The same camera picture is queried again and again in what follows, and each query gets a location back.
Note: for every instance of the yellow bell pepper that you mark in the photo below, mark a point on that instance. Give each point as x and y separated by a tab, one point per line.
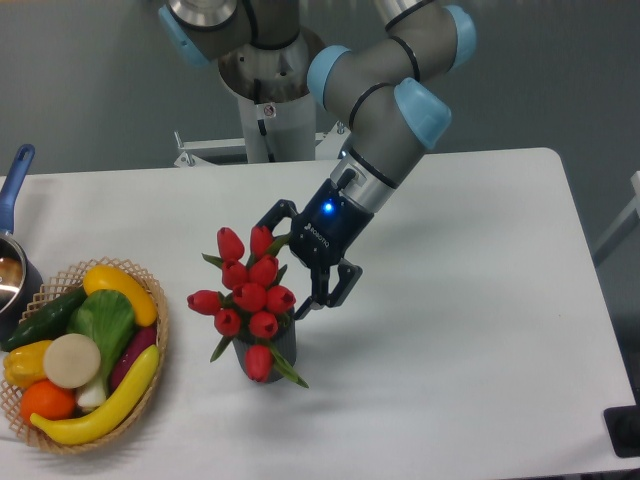
24	366

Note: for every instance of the black box at table edge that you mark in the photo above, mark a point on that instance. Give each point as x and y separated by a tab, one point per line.
623	429

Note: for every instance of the yellow banana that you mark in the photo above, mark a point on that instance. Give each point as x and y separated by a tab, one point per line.
112	412

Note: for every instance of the dark grey ribbed vase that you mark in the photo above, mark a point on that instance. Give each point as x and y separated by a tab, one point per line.
266	360

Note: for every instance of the blue handled saucepan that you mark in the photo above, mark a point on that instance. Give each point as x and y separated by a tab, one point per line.
20	279

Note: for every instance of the green cucumber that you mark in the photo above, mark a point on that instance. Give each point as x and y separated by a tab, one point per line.
47	323

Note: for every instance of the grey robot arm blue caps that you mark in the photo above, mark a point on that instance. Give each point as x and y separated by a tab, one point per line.
281	73

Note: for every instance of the orange fruit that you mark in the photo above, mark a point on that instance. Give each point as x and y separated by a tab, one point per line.
48	400

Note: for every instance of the woven wicker basket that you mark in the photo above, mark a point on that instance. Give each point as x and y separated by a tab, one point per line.
63	282

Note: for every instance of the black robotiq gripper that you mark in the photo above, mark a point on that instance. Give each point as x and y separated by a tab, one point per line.
327	232

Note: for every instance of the yellow squash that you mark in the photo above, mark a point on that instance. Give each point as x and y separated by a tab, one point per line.
106	277

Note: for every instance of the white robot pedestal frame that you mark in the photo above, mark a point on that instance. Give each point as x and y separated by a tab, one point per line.
271	133

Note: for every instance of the purple sweet potato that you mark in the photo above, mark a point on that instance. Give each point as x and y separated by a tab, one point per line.
141	340

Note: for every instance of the green lettuce leaf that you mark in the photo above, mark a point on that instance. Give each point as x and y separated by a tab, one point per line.
106	317

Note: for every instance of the red tulip bouquet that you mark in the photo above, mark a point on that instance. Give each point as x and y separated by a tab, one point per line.
254	295

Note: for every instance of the beige round disc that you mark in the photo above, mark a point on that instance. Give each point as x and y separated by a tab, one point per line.
71	361

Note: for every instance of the white frame at right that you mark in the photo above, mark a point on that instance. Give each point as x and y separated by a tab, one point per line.
620	228

